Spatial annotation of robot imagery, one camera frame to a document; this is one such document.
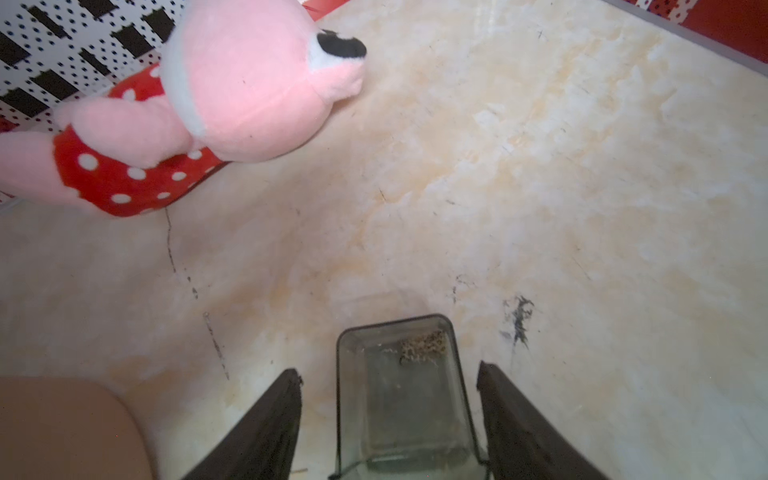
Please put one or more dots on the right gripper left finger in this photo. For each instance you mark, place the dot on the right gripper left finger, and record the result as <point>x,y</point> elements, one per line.
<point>263,443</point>

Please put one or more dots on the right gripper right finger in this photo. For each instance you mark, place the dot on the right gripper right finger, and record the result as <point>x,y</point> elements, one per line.
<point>522,443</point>

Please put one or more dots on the tan trash bin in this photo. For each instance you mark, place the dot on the tan trash bin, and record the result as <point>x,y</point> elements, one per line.
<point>66,428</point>

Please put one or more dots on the pink plush toy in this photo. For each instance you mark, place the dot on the pink plush toy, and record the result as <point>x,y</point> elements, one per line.
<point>238,81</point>

